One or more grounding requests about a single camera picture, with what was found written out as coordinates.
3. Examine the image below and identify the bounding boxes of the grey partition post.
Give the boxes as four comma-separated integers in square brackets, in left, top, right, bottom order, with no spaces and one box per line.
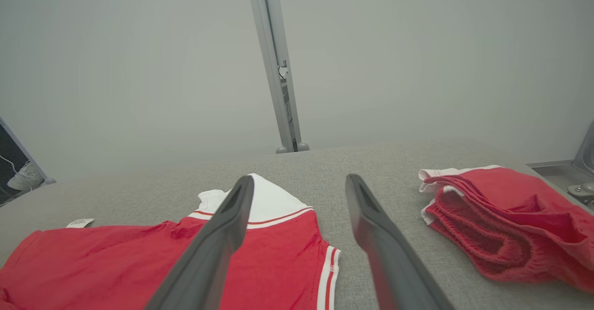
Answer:
[245,0,310,155]

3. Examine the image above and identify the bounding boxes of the grey slanted partition edge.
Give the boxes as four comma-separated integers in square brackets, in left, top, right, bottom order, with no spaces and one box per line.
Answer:
[0,116,57,185]

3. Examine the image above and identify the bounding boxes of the grey metal ledge with knob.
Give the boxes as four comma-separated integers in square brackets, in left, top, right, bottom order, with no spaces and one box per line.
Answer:
[527,120,594,211]

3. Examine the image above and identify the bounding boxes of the red and white jersey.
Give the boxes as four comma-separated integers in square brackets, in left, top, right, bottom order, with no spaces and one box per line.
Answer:
[0,173,342,310]

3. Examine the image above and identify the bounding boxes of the black equipment box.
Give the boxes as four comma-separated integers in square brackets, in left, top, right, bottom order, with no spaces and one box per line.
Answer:
[0,124,28,199]

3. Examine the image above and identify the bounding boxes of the white sneaker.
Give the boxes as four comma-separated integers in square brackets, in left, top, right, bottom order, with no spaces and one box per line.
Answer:
[6,161,45,191]

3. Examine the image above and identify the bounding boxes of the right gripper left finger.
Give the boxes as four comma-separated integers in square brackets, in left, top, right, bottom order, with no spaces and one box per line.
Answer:
[145,175,255,310]

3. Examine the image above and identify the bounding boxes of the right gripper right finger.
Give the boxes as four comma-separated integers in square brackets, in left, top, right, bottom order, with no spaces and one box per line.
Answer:
[345,174,456,310]

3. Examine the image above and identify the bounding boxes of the red shorts with white trim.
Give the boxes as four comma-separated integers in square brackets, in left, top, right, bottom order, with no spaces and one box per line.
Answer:
[418,164,594,294]

